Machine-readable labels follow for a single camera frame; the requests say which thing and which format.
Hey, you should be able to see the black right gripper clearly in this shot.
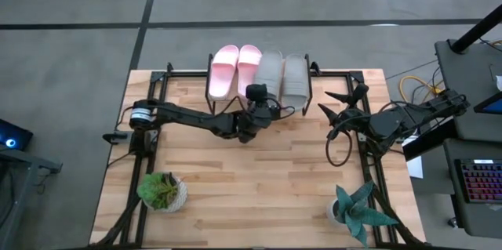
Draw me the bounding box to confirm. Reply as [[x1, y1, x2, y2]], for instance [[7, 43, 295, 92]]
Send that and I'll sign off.
[[317, 83, 372, 141]]

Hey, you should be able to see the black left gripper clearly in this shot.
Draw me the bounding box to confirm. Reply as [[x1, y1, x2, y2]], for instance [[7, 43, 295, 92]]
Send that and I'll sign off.
[[235, 99, 282, 144]]

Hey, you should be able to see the gray rubber slide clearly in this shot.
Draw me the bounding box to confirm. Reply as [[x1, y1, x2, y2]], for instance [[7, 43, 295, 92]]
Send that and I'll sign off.
[[253, 49, 284, 102], [280, 53, 311, 112]]

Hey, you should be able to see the pink rubber slide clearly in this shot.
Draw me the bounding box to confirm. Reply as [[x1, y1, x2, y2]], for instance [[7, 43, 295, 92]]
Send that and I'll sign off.
[[207, 44, 240, 102], [236, 44, 263, 100]]

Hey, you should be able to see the white paper sheet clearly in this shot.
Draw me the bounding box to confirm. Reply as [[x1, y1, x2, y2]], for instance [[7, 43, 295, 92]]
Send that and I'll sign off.
[[406, 135, 424, 179]]

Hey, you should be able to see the teal leafy plant in pot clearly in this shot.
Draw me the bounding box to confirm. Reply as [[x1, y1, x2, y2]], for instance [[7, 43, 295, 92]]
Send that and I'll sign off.
[[327, 181, 400, 249]]

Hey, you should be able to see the green succulent in white pot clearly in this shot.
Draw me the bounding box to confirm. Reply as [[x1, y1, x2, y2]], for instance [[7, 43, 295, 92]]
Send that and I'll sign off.
[[136, 171, 188, 214]]

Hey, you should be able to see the black table-edge clamp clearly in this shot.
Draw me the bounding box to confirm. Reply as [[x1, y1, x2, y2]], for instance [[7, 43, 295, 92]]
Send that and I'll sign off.
[[102, 131, 130, 145]]

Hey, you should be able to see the dark gray keyboard desk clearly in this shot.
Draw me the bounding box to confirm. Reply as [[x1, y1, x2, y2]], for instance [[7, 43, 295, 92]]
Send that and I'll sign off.
[[442, 139, 502, 239]]

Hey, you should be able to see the black screen with blue display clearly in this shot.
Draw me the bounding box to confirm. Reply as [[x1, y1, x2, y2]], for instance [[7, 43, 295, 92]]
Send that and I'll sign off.
[[473, 92, 502, 115]]

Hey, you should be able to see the black pole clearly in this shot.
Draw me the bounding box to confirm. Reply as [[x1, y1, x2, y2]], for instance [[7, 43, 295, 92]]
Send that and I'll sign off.
[[449, 3, 502, 54]]

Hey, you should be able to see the backlit rainbow keyboard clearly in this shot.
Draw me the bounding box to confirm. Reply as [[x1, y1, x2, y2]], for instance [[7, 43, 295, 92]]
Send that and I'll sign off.
[[454, 158, 502, 204]]

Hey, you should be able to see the gray metal side table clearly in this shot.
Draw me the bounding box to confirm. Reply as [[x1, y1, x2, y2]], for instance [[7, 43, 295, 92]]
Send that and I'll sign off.
[[0, 143, 64, 250]]

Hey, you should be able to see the black box with blue light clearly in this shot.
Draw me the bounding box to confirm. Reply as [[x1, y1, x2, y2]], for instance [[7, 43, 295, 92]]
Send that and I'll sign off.
[[0, 118, 35, 152]]

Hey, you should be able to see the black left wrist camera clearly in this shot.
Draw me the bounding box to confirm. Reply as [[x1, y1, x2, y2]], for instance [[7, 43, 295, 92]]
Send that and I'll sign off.
[[245, 83, 269, 103]]

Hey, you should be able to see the wooden shelf with black frame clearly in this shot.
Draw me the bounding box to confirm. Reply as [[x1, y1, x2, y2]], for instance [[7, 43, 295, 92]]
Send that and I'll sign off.
[[204, 53, 315, 117]]

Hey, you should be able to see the black looped gripper cable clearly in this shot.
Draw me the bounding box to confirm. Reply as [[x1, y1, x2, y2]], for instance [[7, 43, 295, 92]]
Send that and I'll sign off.
[[324, 126, 354, 168]]

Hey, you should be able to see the yellow cable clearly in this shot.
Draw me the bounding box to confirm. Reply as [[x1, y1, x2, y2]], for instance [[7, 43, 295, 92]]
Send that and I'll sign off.
[[398, 75, 447, 106]]

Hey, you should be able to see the thin black floor cable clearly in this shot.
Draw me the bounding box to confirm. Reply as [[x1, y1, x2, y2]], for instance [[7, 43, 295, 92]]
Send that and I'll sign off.
[[386, 60, 438, 81]]

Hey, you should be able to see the black aluminium table frame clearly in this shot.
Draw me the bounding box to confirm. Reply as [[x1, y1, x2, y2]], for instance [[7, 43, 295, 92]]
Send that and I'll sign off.
[[92, 61, 427, 249]]

